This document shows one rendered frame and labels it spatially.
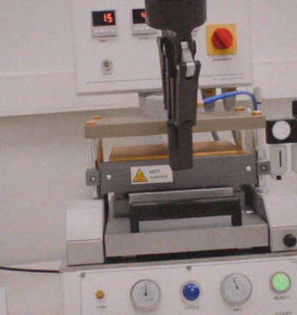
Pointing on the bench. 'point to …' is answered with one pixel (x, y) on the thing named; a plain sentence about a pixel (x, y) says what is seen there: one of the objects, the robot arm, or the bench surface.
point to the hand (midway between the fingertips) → (180, 144)
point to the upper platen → (136, 152)
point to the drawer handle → (185, 209)
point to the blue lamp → (191, 292)
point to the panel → (278, 301)
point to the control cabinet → (81, 82)
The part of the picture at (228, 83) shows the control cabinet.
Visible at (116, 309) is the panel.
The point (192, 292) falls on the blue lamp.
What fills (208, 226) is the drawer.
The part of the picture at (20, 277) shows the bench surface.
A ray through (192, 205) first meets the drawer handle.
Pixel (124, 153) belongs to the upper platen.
